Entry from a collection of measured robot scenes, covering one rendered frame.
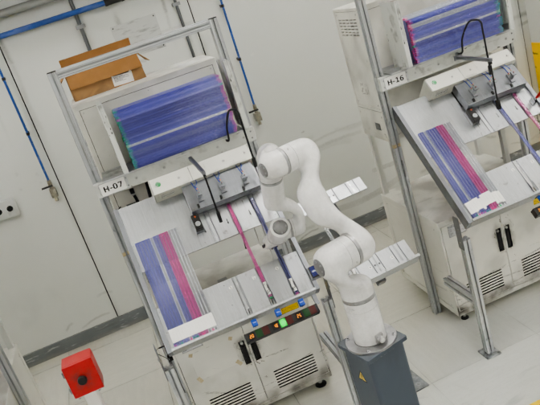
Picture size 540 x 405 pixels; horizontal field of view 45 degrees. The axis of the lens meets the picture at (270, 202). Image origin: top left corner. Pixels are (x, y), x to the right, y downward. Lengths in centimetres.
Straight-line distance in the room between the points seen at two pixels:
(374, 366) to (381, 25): 178
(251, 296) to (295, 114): 214
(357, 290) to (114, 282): 274
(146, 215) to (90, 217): 160
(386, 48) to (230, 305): 154
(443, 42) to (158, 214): 161
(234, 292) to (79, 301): 211
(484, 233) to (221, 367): 150
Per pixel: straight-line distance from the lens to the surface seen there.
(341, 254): 224
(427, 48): 339
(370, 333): 240
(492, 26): 358
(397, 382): 252
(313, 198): 228
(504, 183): 328
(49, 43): 446
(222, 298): 287
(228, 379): 331
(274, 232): 263
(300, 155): 232
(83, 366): 296
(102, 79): 329
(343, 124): 488
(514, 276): 379
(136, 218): 305
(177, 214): 303
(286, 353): 333
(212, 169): 303
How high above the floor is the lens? 205
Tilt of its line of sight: 19 degrees down
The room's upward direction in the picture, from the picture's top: 18 degrees counter-clockwise
